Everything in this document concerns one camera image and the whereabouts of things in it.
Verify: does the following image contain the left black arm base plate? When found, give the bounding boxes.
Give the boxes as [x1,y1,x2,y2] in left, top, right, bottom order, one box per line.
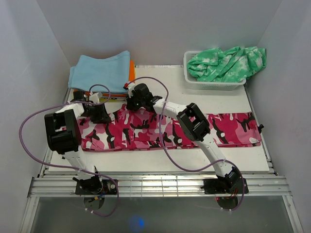
[74,177,117,196]

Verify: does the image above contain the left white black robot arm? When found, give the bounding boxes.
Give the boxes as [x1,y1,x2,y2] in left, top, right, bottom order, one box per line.
[44,91,111,194]

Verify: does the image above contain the yellow patterned folded trousers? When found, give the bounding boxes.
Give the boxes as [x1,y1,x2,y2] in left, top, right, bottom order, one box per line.
[100,97,126,102]

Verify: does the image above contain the white plastic basket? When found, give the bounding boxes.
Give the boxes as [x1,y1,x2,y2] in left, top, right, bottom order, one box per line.
[183,51,246,91]

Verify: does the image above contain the pink camouflage trousers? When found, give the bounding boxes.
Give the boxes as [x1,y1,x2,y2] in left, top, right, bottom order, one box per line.
[78,105,261,152]

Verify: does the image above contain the aluminium frame rail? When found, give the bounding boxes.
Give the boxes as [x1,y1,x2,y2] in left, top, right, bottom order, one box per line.
[20,172,303,233]

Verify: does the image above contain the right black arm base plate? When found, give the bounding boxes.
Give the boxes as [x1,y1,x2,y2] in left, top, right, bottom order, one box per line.
[201,178,249,194]

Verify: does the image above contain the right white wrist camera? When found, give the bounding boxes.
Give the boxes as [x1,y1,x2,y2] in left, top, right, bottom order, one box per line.
[123,82,136,98]

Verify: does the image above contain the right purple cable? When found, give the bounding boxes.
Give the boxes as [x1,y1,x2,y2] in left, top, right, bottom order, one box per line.
[123,76,245,212]

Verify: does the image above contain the green tie-dye trousers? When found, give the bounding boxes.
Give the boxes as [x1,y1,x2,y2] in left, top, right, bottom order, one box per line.
[186,46,267,83]

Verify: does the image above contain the light blue folded trousers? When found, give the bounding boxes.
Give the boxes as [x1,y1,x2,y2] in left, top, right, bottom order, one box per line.
[68,50,130,94]

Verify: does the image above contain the orange folded trousers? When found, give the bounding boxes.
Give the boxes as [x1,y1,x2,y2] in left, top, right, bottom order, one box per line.
[99,59,135,95]

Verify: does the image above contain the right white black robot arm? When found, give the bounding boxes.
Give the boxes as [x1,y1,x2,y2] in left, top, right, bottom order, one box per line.
[124,82,245,193]

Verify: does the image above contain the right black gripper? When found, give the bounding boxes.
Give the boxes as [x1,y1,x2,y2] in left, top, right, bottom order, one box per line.
[126,91,146,112]

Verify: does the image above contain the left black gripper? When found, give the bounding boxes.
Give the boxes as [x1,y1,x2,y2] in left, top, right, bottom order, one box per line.
[80,103,111,125]

